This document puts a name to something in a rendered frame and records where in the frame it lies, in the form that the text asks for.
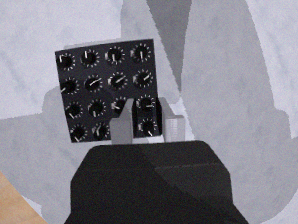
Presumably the black knob box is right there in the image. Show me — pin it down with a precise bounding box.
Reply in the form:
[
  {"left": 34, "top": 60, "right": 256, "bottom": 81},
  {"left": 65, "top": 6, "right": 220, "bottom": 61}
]
[{"left": 55, "top": 39, "right": 161, "bottom": 143}]

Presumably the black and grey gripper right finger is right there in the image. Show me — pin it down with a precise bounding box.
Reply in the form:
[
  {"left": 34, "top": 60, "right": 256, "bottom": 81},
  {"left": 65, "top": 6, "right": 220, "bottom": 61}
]
[{"left": 156, "top": 97, "right": 186, "bottom": 142}]

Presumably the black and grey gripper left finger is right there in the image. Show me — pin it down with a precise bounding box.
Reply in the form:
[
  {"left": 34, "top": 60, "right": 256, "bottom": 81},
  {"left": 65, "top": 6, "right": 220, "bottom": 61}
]
[{"left": 109, "top": 98, "right": 138, "bottom": 145}]

